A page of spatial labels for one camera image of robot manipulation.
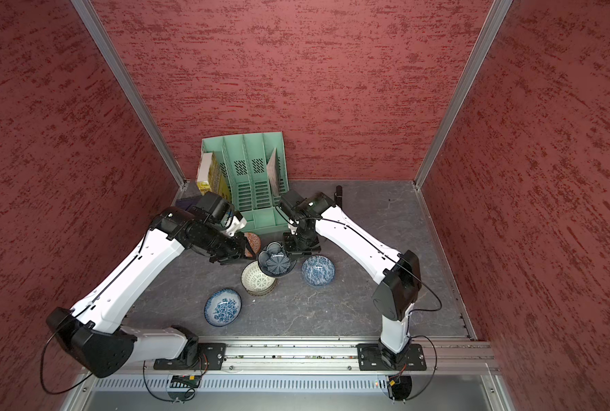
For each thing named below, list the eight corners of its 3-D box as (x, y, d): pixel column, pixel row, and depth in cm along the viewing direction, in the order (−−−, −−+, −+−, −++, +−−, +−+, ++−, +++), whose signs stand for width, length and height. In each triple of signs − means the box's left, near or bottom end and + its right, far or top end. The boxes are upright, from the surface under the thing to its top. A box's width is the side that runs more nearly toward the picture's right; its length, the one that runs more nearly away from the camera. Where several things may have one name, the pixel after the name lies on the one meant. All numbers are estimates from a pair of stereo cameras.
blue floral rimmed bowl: (204, 326, 81) (200, 323, 78) (213, 292, 88) (209, 288, 85) (239, 326, 81) (236, 323, 78) (245, 292, 88) (243, 288, 85)
